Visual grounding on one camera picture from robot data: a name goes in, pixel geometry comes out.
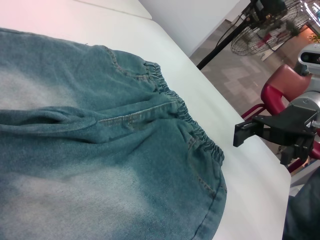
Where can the black fan stand pole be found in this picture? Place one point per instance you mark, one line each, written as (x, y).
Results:
(215, 51)

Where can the dark blue trouser leg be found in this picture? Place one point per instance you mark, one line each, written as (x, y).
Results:
(303, 210)

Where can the red chair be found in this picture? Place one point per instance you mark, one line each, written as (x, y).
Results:
(282, 82)

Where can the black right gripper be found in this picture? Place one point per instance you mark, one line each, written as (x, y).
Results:
(287, 125)

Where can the blue denim shorts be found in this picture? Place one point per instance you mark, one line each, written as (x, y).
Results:
(105, 140)

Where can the silver depth camera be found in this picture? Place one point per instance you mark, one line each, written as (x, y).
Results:
(310, 55)

